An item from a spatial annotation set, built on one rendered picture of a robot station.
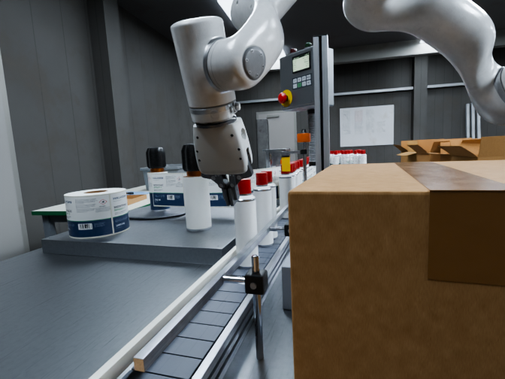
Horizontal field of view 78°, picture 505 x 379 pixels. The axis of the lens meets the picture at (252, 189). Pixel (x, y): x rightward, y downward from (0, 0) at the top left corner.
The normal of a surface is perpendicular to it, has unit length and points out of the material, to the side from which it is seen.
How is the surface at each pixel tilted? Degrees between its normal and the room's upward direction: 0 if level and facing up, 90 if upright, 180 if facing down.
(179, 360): 0
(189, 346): 0
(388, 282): 90
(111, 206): 90
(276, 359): 0
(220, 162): 115
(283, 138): 90
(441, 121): 90
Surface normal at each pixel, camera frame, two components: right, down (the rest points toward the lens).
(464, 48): -0.44, 0.68
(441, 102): -0.22, 0.14
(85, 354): -0.05, -0.99
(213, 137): -0.23, 0.47
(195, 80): -0.52, 0.50
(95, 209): 0.36, 0.11
